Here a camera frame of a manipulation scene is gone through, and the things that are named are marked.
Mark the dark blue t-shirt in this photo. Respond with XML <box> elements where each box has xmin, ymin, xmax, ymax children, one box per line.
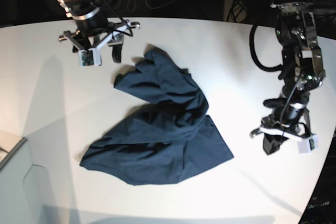
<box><xmin>80</xmin><ymin>47</ymin><xmax>234</xmax><ymax>186</ymax></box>

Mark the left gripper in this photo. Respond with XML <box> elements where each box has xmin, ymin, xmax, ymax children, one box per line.
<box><xmin>250</xmin><ymin>100</ymin><xmax>315</xmax><ymax>155</ymax></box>

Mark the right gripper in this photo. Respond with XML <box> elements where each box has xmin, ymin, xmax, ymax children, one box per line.
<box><xmin>58</xmin><ymin>8</ymin><xmax>140</xmax><ymax>63</ymax></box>

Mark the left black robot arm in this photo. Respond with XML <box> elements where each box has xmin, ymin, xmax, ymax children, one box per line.
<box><xmin>249</xmin><ymin>0</ymin><xmax>326</xmax><ymax>155</ymax></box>

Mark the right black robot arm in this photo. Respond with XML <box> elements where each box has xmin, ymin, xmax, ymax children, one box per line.
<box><xmin>57</xmin><ymin>0</ymin><xmax>140</xmax><ymax>67</ymax></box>

